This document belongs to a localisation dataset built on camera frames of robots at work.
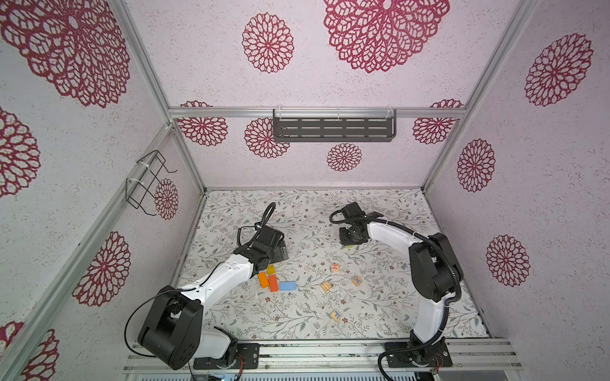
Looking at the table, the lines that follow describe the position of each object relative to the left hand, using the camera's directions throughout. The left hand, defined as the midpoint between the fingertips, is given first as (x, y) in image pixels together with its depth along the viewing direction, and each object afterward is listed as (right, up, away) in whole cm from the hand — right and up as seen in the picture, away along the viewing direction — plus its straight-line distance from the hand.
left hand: (272, 255), depth 89 cm
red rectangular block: (0, -11, +1) cm, 11 cm away
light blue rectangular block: (+6, -12, +1) cm, 13 cm away
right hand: (+29, +7, +8) cm, 31 cm away
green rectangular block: (+30, +2, +9) cm, 32 cm away
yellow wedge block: (-1, -6, +3) cm, 7 cm away
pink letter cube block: (+24, -5, +4) cm, 25 cm away
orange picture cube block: (+32, -10, +1) cm, 34 cm away
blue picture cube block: (+23, -19, -7) cm, 31 cm away
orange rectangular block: (-4, -10, +1) cm, 11 cm away
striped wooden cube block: (+20, -11, -1) cm, 23 cm away
